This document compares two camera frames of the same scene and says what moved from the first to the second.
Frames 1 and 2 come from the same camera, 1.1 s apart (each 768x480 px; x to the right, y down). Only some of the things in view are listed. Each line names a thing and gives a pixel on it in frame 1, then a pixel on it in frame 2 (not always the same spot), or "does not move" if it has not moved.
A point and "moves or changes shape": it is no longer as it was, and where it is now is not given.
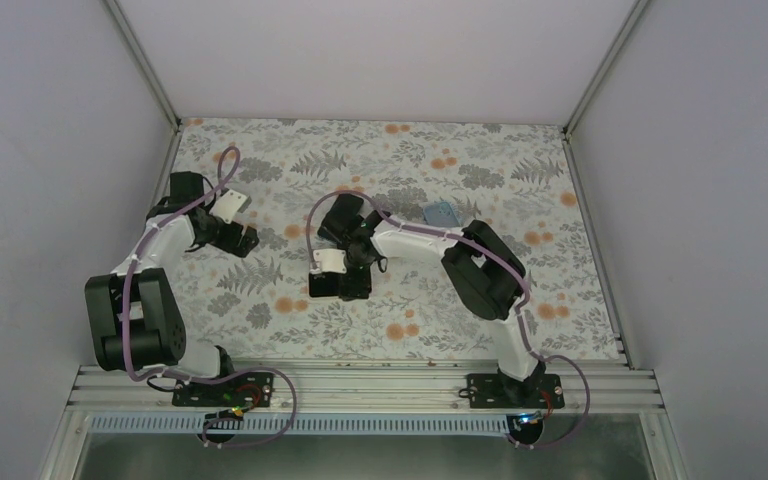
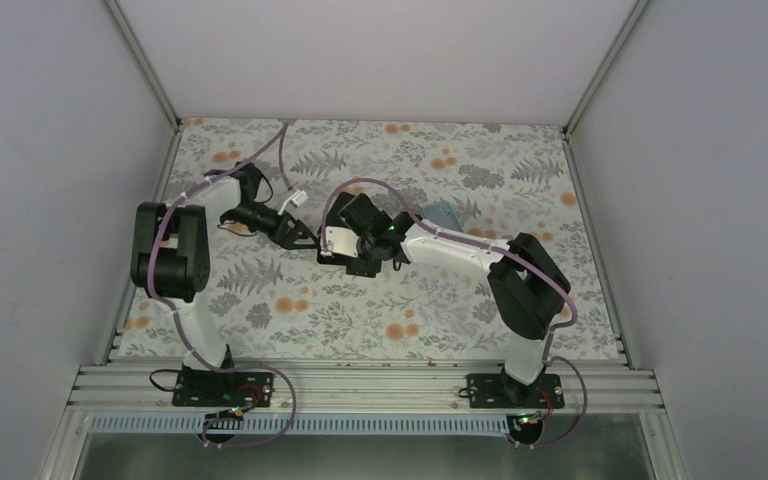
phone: x=440 y=215 does not move
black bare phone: x=325 y=284 moves or changes shape
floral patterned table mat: x=515 y=174 does not move
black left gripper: x=244 y=246 → x=286 y=239
